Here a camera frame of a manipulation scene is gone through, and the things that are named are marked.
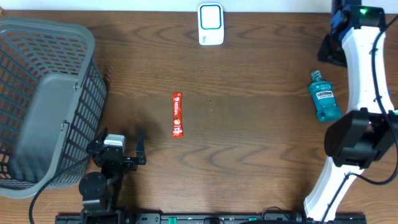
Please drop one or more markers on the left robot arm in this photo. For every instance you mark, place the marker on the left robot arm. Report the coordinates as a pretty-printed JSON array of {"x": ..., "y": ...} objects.
[{"x": 100, "y": 190}]

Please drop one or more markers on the red Nescafe coffee stick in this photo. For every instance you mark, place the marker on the red Nescafe coffee stick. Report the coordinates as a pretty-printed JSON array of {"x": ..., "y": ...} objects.
[{"x": 177, "y": 115}]

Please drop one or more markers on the blue mouthwash bottle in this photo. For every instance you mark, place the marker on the blue mouthwash bottle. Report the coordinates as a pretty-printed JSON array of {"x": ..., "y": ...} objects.
[{"x": 323, "y": 98}]

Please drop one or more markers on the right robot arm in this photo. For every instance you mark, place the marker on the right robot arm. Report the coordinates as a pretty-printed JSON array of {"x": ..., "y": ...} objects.
[{"x": 368, "y": 128}]

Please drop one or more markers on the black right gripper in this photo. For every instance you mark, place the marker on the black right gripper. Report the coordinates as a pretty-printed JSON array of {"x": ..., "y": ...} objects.
[{"x": 324, "y": 51}]

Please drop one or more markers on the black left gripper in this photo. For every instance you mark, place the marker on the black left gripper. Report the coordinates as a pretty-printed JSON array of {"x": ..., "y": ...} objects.
[{"x": 130, "y": 165}]

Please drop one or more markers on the grey plastic shopping basket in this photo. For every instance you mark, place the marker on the grey plastic shopping basket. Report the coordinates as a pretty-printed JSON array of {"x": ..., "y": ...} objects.
[{"x": 52, "y": 100}]

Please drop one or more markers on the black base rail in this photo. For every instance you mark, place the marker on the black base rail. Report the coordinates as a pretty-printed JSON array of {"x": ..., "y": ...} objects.
[{"x": 155, "y": 218}]

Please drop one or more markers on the white barcode scanner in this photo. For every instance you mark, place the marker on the white barcode scanner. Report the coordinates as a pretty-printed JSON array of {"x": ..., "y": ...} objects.
[{"x": 210, "y": 24}]

